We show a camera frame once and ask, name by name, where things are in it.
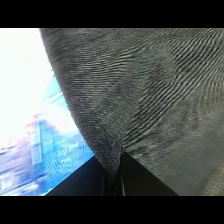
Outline dark blue jeans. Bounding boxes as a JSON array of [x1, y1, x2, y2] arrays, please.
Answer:
[[39, 28, 224, 197]]

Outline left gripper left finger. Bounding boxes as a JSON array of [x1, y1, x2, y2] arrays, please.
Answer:
[[44, 155, 117, 197]]

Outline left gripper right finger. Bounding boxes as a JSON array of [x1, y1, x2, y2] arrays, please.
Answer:
[[119, 151, 180, 197]]

